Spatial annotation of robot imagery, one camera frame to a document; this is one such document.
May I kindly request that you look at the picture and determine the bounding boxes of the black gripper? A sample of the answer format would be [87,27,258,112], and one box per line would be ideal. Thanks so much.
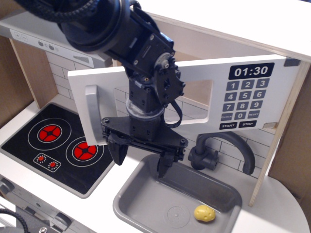
[101,116,188,179]

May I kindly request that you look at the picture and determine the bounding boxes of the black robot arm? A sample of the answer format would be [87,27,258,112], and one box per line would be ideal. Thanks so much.
[18,0,188,178]

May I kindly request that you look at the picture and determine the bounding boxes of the dark grey toy faucet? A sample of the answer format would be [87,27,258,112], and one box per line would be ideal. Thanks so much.
[188,131,256,175]

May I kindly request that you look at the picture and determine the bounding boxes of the grey toy sink basin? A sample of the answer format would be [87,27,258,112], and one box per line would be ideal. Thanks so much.
[113,154,242,233]

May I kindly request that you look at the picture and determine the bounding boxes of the yellow toy potato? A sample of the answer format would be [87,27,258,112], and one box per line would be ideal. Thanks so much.
[193,205,216,222]

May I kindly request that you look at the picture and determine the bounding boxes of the black toy stove top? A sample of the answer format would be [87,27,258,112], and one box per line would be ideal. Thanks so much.
[0,103,114,199]

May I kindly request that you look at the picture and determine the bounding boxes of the grey toy range hood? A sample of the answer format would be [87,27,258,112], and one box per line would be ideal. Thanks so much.
[0,10,112,68]

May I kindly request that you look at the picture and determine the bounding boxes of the grey microwave door handle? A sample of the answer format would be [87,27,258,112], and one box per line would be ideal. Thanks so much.
[85,85,107,146]

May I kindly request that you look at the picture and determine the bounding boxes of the wooden toy kitchen frame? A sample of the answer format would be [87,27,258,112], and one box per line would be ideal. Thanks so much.
[0,0,311,207]

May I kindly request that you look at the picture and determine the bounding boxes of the black braided cable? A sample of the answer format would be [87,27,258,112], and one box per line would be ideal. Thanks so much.
[0,208,30,233]

